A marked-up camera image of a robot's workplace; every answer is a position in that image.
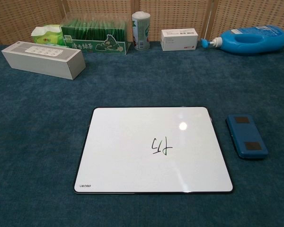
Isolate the blue whiteboard eraser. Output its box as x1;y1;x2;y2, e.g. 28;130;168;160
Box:
225;114;269;159

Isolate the white dry-erase board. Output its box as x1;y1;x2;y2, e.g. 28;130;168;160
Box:
73;107;234;195

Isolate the small white carton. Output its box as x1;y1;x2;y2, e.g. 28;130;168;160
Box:
160;28;199;52

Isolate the white green round canister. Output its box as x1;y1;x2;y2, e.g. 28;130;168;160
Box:
132;11;151;51

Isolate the clear green tea box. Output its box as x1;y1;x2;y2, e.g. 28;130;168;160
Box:
61;18;130;55

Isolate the woven wooden folding screen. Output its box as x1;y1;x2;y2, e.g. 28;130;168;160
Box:
0;0;284;45

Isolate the teal table mat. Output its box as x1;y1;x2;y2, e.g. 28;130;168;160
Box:
0;40;284;227

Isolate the long grey speaker box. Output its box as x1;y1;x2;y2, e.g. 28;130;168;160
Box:
1;42;86;81

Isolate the green tissue pack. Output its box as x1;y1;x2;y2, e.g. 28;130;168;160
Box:
30;24;65;45

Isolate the blue pump detergent bottle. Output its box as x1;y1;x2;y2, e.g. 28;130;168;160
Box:
201;24;284;57

